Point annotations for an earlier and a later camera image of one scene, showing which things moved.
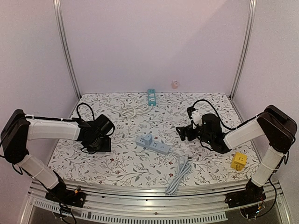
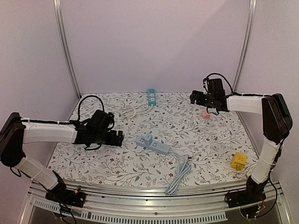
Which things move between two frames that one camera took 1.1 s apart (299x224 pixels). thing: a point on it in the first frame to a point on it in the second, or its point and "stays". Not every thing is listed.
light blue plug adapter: [148, 139] stays
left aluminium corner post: [60, 22] stays
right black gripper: [190, 130] to [196, 97]
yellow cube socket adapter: [238, 161] stays
